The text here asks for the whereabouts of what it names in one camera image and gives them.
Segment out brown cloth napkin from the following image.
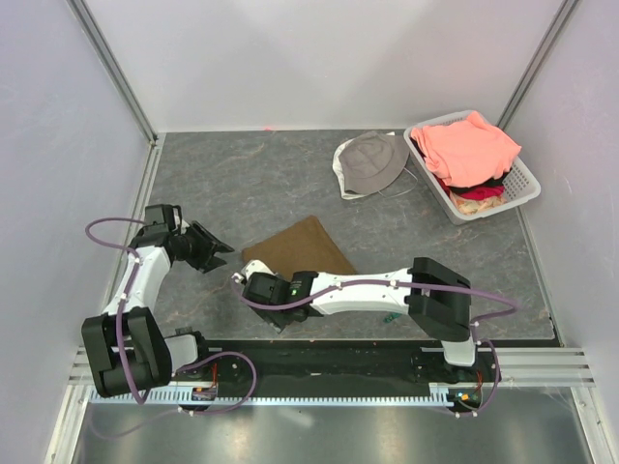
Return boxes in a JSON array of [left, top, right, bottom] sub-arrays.
[[241, 216, 357, 280]]

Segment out spoon with green handle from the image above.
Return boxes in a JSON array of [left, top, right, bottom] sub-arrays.
[[383, 313, 399, 324]]

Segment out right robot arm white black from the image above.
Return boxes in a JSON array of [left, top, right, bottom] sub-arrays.
[[232, 258, 478, 381]]

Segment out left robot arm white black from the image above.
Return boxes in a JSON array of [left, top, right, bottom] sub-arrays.
[[81, 204, 234, 404]]

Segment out grey bucket hat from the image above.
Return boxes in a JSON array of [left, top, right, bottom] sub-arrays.
[[332, 131, 410, 200]]

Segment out red and dark clothes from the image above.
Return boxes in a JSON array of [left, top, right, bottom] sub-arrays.
[[436, 172, 508, 216]]

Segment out salmon pink folded garment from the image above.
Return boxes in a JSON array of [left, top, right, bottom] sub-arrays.
[[410, 111, 521, 188]]

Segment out white plastic laundry basket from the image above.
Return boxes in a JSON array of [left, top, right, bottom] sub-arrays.
[[402, 109, 542, 225]]

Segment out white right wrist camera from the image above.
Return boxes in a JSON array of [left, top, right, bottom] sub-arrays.
[[231, 259, 275, 285]]

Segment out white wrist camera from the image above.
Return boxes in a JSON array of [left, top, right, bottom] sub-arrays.
[[231, 259, 275, 285], [173, 205, 189, 234]]

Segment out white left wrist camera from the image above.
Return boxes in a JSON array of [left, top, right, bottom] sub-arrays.
[[173, 205, 189, 234]]

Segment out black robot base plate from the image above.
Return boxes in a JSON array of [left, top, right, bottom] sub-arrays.
[[202, 339, 498, 385]]

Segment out grey slotted cable duct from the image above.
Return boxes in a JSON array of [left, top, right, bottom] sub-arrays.
[[89, 384, 485, 407]]

